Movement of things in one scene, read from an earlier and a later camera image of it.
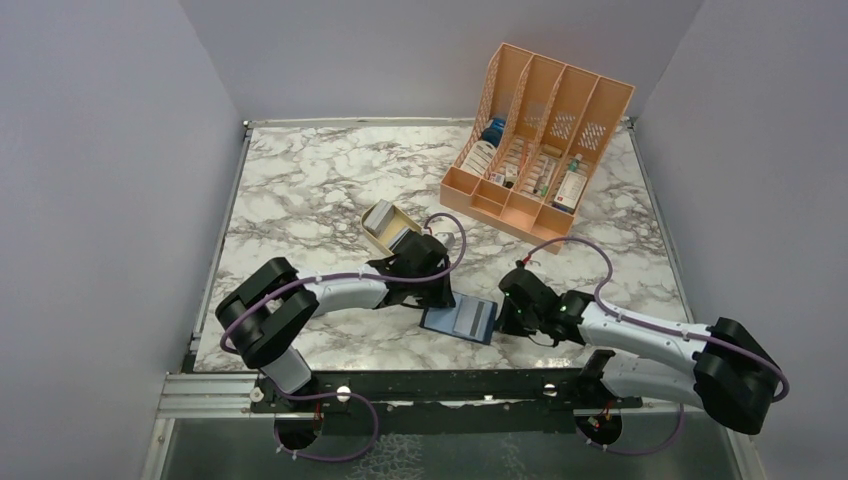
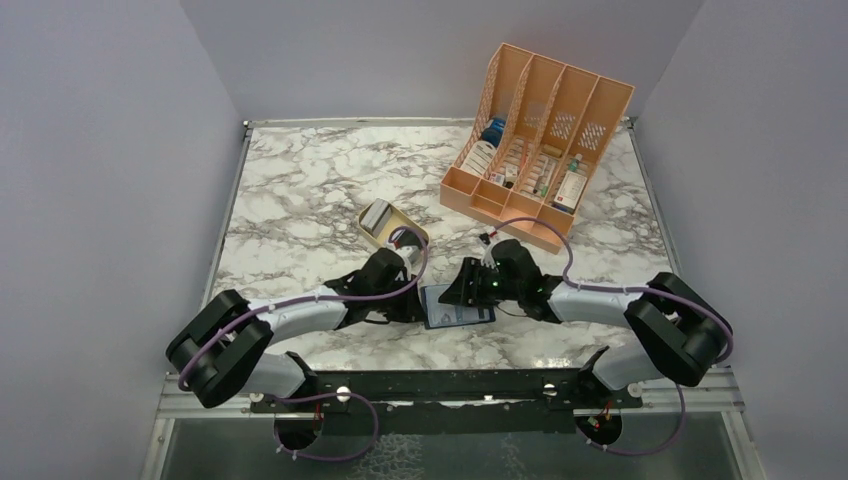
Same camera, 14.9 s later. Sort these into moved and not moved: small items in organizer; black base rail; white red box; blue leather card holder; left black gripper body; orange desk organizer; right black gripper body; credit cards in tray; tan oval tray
Moved: blue leather card holder; left black gripper body; right black gripper body
Not moved: tan oval tray; white red box; small items in organizer; black base rail; credit cards in tray; orange desk organizer
